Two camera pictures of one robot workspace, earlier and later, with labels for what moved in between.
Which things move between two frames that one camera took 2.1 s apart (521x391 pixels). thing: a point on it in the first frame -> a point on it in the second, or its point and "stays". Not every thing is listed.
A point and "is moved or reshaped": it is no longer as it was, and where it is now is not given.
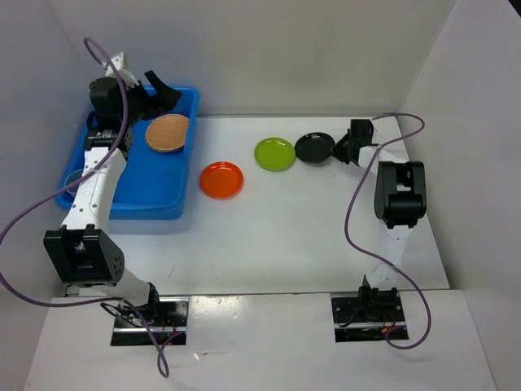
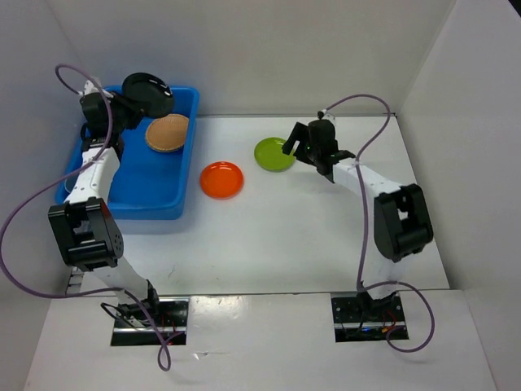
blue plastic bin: x=152 y=184 stays
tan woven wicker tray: x=167 y=133 stays
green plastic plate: x=274 y=154 stays
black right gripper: x=336 y=150 -> x=299 y=133
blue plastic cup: x=72 y=178 stays
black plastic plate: x=314 y=147 is moved or reshaped
